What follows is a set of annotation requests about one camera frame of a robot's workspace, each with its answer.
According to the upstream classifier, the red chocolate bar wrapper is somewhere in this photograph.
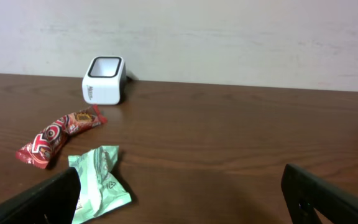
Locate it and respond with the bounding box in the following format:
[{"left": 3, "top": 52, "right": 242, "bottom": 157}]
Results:
[{"left": 16, "top": 105, "right": 108, "bottom": 169}]

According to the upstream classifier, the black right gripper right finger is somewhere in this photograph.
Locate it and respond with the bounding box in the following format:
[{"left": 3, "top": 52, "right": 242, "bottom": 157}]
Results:
[{"left": 281, "top": 164, "right": 358, "bottom": 224}]

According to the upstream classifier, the white barcode scanner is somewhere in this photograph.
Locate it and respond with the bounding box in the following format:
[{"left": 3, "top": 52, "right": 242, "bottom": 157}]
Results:
[{"left": 81, "top": 56, "right": 127, "bottom": 105}]

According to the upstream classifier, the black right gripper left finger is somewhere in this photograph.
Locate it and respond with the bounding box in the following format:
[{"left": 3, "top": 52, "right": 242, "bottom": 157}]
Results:
[{"left": 0, "top": 167, "right": 81, "bottom": 224}]

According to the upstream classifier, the mint green snack packet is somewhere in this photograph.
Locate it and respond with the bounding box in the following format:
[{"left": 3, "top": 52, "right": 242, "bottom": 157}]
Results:
[{"left": 68, "top": 146, "right": 132, "bottom": 224}]

